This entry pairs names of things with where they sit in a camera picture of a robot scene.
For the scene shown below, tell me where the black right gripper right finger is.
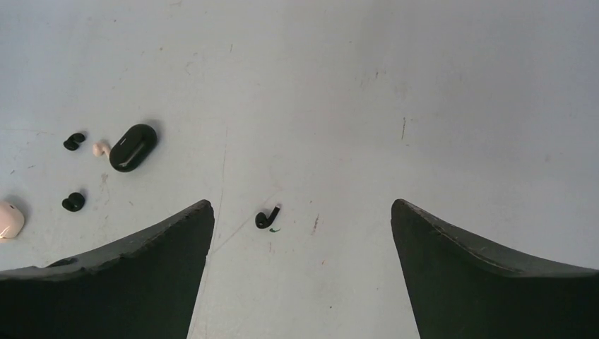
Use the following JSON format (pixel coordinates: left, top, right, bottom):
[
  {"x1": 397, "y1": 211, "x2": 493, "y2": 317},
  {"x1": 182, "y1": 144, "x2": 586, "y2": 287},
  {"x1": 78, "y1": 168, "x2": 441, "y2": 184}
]
[{"x1": 391, "y1": 199, "x2": 598, "y2": 338}]

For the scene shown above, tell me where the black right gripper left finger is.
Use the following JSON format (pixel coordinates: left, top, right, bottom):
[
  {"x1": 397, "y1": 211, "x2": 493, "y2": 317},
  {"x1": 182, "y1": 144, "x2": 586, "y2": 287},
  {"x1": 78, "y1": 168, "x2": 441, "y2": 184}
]
[{"x1": 1, "y1": 200, "x2": 215, "y2": 338}]

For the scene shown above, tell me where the black stem earbud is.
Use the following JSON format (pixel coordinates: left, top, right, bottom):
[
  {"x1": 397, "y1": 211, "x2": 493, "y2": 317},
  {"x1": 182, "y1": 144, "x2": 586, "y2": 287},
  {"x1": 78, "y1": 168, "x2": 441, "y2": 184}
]
[{"x1": 254, "y1": 205, "x2": 280, "y2": 230}]

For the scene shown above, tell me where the pink charging case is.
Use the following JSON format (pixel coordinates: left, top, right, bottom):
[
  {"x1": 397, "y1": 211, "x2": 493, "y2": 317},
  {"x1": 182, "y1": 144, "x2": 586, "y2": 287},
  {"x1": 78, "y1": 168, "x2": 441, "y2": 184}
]
[{"x1": 0, "y1": 201, "x2": 25, "y2": 239}]

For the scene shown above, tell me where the black oval charging case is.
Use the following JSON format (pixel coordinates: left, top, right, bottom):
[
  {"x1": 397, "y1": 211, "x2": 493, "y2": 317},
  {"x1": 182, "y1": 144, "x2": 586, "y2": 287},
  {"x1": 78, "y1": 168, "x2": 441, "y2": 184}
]
[{"x1": 109, "y1": 124, "x2": 158, "y2": 172}]

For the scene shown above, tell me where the pink earbud beside case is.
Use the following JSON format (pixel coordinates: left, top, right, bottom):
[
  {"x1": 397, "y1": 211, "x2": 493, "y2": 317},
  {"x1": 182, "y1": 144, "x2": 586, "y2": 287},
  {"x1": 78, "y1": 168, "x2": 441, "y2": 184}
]
[{"x1": 93, "y1": 142, "x2": 111, "y2": 158}]

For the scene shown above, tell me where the black bean earbud lower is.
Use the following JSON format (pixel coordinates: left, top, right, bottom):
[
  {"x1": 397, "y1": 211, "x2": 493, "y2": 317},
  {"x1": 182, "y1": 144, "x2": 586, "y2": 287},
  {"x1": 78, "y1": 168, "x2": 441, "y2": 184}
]
[{"x1": 61, "y1": 192, "x2": 85, "y2": 213}]

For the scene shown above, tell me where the black bean earbud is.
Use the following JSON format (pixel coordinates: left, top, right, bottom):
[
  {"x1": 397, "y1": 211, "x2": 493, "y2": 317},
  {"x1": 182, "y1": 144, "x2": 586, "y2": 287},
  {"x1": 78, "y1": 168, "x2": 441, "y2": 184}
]
[
  {"x1": 61, "y1": 192, "x2": 85, "y2": 213},
  {"x1": 63, "y1": 132, "x2": 86, "y2": 151}
]

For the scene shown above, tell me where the black bean earbud upper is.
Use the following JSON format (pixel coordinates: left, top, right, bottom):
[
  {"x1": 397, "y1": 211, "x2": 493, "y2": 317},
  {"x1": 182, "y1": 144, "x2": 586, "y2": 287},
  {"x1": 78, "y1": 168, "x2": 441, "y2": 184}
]
[{"x1": 63, "y1": 132, "x2": 86, "y2": 151}]

